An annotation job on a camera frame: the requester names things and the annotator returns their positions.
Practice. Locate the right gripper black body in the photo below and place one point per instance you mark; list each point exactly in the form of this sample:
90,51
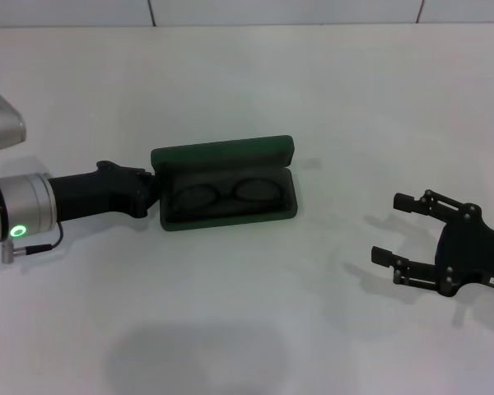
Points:
465,251

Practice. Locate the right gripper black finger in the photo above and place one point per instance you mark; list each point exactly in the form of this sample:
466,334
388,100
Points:
383,255
405,202

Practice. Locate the black glasses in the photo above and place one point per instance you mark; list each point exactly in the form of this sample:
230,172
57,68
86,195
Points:
226,192

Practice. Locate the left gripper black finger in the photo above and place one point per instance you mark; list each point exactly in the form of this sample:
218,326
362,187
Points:
142,207
144,175

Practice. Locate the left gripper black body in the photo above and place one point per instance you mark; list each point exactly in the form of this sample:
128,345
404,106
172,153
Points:
94,193

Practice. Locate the green glasses case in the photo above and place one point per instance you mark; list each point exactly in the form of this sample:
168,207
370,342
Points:
222,154

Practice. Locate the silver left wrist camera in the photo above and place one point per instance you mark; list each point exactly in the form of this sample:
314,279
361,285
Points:
0,119

